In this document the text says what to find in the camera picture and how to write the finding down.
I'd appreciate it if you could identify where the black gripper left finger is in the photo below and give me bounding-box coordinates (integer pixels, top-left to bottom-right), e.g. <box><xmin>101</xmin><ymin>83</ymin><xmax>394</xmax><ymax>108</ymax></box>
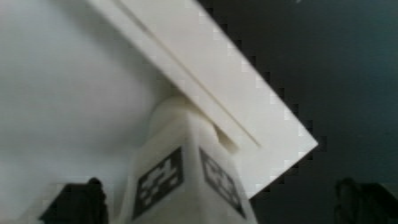
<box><xmin>38</xmin><ymin>178</ymin><xmax>108</xmax><ymax>224</ymax></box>

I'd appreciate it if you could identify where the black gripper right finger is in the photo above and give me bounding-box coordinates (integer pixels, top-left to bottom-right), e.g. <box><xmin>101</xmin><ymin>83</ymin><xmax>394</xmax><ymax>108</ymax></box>
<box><xmin>333</xmin><ymin>178</ymin><xmax>398</xmax><ymax>224</ymax></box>

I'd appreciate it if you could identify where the white leg with tag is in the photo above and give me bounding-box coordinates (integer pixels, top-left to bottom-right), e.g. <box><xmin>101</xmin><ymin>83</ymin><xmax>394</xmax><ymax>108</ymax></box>
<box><xmin>115</xmin><ymin>96</ymin><xmax>257</xmax><ymax>224</ymax></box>

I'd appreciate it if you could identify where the white square tabletop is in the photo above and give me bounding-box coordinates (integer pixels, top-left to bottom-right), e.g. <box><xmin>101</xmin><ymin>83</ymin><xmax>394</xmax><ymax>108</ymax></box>
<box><xmin>0</xmin><ymin>0</ymin><xmax>319</xmax><ymax>224</ymax></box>

